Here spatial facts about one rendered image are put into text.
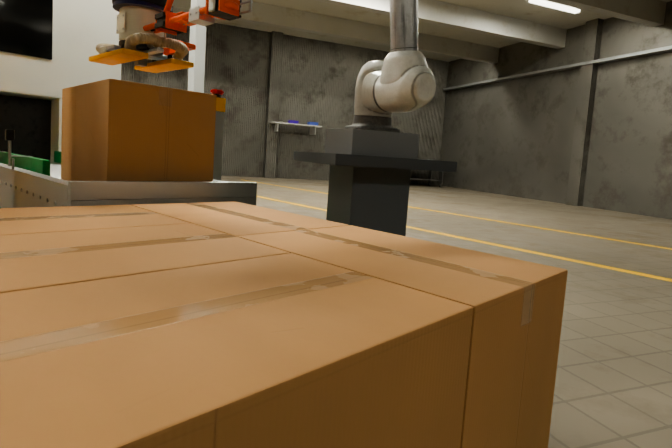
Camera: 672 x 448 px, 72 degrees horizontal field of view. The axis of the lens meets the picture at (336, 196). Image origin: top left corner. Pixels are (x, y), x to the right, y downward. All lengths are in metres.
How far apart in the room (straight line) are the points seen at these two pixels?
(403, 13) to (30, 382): 1.54
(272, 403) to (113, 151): 1.41
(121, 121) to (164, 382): 1.40
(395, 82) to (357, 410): 1.31
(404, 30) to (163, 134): 0.94
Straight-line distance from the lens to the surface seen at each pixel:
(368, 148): 1.75
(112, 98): 1.76
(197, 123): 1.87
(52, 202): 1.82
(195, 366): 0.46
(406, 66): 1.68
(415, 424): 0.64
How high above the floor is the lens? 0.74
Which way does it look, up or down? 5 degrees down
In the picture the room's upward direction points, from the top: 4 degrees clockwise
